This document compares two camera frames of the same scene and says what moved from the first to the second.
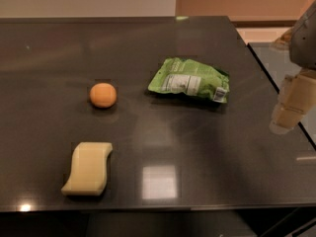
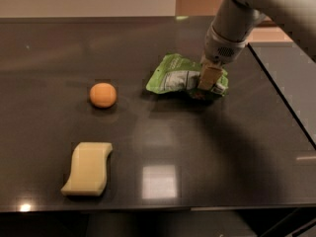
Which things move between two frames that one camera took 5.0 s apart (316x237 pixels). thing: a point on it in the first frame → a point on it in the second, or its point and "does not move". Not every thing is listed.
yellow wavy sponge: [89, 172] does not move
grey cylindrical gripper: [304, 46] → [221, 48]
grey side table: [279, 64] does not move
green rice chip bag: [192, 77] does not move
